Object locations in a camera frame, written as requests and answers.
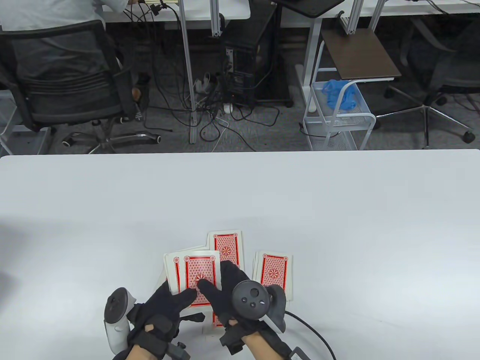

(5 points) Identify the person's left hand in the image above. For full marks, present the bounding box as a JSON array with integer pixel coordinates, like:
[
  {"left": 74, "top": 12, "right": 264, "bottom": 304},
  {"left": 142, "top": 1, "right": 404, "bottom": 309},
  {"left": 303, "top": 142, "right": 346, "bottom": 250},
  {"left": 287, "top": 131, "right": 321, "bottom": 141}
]
[{"left": 127, "top": 280, "right": 205, "bottom": 359}]

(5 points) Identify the person's right hand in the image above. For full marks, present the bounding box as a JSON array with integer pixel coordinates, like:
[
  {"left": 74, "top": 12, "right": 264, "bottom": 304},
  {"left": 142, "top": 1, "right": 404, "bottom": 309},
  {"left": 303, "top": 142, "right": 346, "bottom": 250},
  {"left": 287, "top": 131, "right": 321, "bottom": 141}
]
[{"left": 198, "top": 260, "right": 289, "bottom": 355}]

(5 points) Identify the deck of red-backed playing cards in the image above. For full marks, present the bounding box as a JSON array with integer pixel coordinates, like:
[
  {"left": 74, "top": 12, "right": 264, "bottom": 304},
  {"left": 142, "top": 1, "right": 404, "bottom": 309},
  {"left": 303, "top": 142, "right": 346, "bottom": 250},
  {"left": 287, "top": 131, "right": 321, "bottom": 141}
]
[{"left": 164, "top": 246, "right": 222, "bottom": 308}]

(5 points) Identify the person's left forearm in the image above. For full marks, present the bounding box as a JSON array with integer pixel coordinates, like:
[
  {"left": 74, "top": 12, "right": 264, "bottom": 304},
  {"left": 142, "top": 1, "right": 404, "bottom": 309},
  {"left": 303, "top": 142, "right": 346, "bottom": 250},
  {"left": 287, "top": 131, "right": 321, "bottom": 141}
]
[{"left": 126, "top": 345, "right": 158, "bottom": 360}]

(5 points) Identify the person's right forearm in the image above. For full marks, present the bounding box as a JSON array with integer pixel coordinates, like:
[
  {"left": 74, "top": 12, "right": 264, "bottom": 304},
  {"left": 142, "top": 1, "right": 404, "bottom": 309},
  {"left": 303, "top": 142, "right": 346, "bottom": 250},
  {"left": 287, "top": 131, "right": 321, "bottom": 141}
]
[{"left": 242, "top": 332, "right": 278, "bottom": 360}]

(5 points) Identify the dark grey right controller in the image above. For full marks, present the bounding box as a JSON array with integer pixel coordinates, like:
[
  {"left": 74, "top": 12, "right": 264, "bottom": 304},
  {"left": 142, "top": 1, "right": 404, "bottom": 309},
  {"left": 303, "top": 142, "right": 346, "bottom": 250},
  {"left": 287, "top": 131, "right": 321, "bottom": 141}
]
[{"left": 231, "top": 280, "right": 287, "bottom": 333}]

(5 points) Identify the grey and white left controller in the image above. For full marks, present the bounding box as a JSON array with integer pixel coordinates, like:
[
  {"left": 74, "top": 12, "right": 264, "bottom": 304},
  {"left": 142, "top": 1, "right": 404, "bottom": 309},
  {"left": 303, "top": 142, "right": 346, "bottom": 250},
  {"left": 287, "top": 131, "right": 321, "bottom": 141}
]
[{"left": 104, "top": 288, "right": 137, "bottom": 355}]

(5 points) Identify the black mesh office chair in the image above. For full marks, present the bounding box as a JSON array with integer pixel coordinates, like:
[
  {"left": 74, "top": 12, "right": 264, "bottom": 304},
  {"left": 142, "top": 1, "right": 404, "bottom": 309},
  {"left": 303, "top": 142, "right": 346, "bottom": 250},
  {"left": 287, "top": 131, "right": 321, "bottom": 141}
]
[{"left": 0, "top": 19, "right": 162, "bottom": 154}]

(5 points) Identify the white power strip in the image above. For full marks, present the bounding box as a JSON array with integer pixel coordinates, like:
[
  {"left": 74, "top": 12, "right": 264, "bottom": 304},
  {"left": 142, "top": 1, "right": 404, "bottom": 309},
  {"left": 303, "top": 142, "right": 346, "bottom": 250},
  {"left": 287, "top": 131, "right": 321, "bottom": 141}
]
[{"left": 193, "top": 73, "right": 212, "bottom": 94}]

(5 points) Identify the white metal rack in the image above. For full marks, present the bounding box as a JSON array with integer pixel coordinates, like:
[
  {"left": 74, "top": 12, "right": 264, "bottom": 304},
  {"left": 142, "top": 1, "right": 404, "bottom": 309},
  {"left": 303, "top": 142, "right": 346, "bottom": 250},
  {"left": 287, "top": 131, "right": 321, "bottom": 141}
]
[{"left": 0, "top": 90, "right": 51, "bottom": 155}]

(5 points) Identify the blue plastic bag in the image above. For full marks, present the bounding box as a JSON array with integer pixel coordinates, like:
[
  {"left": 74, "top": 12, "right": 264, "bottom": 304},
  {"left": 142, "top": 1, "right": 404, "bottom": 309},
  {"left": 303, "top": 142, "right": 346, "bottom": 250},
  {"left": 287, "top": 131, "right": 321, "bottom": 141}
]
[{"left": 322, "top": 79, "right": 359, "bottom": 112}]

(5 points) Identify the black computer tower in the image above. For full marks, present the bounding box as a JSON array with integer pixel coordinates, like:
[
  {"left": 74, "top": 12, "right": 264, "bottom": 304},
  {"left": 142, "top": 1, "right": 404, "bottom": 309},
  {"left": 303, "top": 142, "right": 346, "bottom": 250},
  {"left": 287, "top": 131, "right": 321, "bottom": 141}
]
[{"left": 221, "top": 4, "right": 294, "bottom": 109}]

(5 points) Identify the brown wooden board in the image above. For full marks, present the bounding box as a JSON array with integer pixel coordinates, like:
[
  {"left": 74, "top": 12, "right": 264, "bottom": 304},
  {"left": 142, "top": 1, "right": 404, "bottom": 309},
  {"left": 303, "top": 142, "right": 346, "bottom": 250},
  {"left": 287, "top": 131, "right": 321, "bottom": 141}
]
[{"left": 321, "top": 28, "right": 402, "bottom": 81}]

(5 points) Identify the white office desk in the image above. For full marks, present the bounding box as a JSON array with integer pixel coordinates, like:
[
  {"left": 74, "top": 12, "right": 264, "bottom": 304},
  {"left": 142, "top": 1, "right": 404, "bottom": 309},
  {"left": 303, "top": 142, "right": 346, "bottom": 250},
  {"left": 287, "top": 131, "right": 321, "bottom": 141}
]
[
  {"left": 101, "top": 0, "right": 251, "bottom": 22},
  {"left": 281, "top": 0, "right": 480, "bottom": 113}
]

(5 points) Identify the black tray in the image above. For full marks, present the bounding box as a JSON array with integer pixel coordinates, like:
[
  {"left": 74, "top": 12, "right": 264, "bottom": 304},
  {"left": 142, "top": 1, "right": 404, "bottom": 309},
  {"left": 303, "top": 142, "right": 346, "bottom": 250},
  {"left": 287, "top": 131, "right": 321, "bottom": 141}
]
[{"left": 271, "top": 0, "right": 345, "bottom": 18}]

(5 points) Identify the dark grey office chair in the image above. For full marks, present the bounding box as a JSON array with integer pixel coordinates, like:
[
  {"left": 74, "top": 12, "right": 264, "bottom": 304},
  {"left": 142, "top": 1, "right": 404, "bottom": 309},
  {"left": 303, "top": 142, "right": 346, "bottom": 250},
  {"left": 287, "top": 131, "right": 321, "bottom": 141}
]
[{"left": 375, "top": 17, "right": 480, "bottom": 149}]

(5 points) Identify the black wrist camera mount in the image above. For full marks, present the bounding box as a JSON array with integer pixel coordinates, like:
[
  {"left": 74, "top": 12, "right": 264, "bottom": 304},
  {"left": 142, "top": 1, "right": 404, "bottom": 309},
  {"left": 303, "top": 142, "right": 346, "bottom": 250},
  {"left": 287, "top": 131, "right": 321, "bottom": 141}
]
[
  {"left": 219, "top": 325, "right": 244, "bottom": 356},
  {"left": 165, "top": 341, "right": 190, "bottom": 360}
]

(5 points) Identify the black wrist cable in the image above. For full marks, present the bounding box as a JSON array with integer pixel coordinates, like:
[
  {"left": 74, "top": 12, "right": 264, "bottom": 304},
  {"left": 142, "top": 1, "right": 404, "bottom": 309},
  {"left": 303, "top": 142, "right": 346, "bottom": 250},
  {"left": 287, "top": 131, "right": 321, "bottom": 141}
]
[{"left": 284, "top": 310, "right": 337, "bottom": 360}]

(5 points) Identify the tangle of black cables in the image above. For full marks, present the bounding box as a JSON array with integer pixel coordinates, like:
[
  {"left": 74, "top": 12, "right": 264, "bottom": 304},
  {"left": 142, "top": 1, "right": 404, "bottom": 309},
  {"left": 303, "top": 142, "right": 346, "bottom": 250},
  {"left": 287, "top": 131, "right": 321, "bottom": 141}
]
[{"left": 124, "top": 0, "right": 280, "bottom": 152}]

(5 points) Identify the white wire cart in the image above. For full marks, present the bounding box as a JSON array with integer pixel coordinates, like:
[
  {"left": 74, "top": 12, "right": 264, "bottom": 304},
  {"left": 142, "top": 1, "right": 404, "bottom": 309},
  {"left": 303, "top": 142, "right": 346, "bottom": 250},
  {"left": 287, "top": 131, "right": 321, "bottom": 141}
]
[{"left": 303, "top": 39, "right": 377, "bottom": 151}]

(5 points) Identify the long aluminium profile post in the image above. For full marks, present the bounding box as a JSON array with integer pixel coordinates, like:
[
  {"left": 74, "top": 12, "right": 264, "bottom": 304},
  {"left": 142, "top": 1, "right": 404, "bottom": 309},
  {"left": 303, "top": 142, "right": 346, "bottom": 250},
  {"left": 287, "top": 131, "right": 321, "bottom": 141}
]
[{"left": 178, "top": 0, "right": 198, "bottom": 145}]

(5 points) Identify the short aluminium profile post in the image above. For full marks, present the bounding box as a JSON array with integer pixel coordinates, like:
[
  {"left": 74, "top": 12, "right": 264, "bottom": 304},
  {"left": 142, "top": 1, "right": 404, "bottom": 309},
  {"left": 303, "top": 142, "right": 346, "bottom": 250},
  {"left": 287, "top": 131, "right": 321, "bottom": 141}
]
[
  {"left": 210, "top": 0, "right": 222, "bottom": 37},
  {"left": 339, "top": 0, "right": 364, "bottom": 35},
  {"left": 367, "top": 0, "right": 387, "bottom": 32}
]

